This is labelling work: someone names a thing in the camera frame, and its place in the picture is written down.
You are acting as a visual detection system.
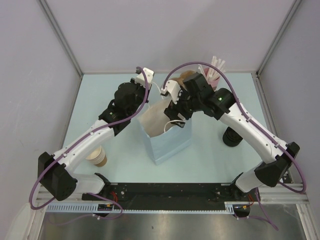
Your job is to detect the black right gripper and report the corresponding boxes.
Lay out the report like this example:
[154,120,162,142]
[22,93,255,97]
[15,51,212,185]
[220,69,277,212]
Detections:
[164,84,203,128]

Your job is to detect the light blue paper bag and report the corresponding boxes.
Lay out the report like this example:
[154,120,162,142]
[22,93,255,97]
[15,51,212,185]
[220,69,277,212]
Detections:
[138,97,192,165]

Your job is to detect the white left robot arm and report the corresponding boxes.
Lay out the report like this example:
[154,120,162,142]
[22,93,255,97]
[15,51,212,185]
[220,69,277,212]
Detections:
[38,73,153,201]

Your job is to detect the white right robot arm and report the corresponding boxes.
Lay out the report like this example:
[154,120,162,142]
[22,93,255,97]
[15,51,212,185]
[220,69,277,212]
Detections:
[161,72,300,201]

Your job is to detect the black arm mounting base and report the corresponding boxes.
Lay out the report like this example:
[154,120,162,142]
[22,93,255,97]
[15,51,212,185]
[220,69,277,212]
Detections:
[81,183,257,207]

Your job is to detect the pink straw holder cup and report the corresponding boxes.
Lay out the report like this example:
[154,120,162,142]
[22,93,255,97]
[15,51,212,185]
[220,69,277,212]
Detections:
[203,67,220,90]

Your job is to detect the brown pulp carrier stack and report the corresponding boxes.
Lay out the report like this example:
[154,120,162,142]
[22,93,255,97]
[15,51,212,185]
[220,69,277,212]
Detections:
[170,70,196,89]

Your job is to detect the white wrapped straws bundle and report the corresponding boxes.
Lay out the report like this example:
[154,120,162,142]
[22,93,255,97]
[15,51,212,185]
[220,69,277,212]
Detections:
[198,55,226,78]

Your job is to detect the stacked black cup lids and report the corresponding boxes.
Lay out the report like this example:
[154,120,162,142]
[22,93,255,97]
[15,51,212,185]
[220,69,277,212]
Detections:
[222,127,243,147]

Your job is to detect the stacked brown paper cups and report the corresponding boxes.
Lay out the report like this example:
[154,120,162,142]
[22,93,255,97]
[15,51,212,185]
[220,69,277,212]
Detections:
[85,145,107,167]

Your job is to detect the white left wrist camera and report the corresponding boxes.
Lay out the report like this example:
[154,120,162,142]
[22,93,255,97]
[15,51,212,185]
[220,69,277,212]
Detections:
[134,67,155,90]

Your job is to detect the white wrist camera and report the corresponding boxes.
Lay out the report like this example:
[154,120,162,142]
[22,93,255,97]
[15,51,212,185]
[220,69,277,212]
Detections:
[160,79,182,105]
[134,67,155,90]

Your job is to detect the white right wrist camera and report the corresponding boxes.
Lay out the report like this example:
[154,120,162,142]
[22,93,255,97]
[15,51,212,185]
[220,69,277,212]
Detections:
[160,79,182,105]

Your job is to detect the white slotted cable duct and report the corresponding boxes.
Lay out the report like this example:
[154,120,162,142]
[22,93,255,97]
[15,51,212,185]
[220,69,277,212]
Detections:
[46,202,251,217]

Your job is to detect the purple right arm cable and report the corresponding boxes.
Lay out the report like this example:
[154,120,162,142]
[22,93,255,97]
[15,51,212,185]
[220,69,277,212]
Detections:
[161,61,307,231]

